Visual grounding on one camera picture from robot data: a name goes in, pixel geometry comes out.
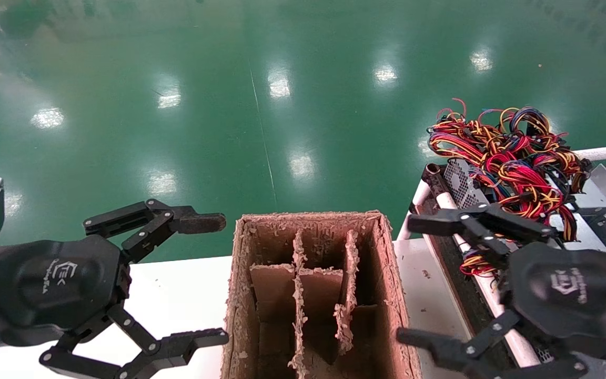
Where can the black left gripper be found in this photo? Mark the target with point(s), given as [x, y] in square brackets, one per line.
[56, 279]

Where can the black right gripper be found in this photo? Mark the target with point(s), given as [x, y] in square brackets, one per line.
[571, 295]

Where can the short white rack pipe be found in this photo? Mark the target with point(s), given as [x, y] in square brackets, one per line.
[413, 208]

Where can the perforated grey metal power supply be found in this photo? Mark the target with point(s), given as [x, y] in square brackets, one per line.
[461, 181]

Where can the brown pipe connector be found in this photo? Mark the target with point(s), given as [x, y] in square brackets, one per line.
[433, 176]

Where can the brown cardboard box with dividers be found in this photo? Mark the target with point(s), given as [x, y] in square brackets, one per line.
[319, 242]

